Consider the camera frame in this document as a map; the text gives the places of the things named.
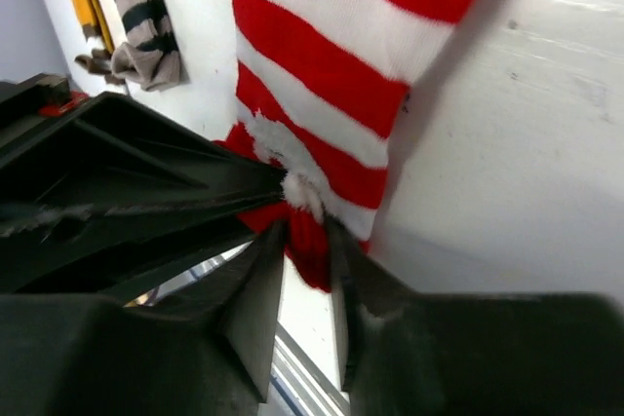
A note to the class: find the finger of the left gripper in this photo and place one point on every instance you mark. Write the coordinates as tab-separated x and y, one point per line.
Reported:
112	156
60	251

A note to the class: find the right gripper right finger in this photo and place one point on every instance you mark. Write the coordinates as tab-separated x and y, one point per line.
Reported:
402	352

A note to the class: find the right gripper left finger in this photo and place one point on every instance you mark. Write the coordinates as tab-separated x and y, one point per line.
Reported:
206	349

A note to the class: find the aluminium rail frame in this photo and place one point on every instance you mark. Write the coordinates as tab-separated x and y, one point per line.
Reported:
304	377

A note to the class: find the dark brown striped sock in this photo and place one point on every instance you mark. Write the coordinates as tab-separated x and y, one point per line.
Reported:
150	56

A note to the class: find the red white striped sock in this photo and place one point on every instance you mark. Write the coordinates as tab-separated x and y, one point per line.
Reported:
320	84

